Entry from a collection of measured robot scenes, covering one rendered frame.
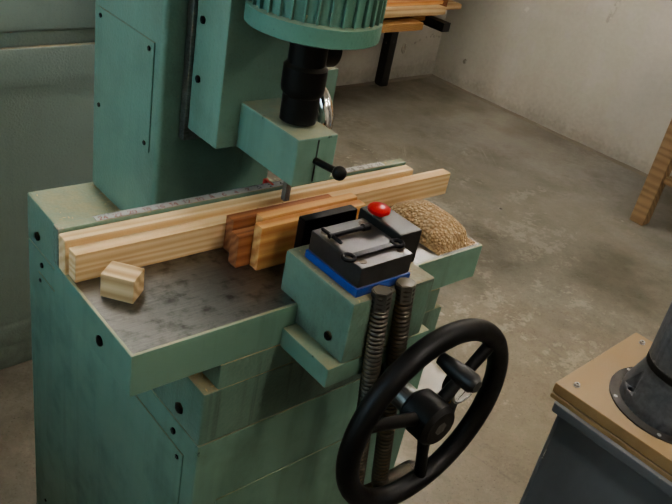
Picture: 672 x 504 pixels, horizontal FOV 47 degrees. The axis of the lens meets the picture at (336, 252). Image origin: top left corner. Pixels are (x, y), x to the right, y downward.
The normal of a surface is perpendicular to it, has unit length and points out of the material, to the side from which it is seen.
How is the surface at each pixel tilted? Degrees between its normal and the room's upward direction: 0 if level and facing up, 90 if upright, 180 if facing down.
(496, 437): 0
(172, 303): 0
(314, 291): 90
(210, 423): 90
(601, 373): 1
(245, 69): 90
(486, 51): 90
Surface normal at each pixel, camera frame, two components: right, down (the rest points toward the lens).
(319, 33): 0.10, 0.52
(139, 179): -0.76, 0.21
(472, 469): 0.18, -0.85
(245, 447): 0.63, 0.49
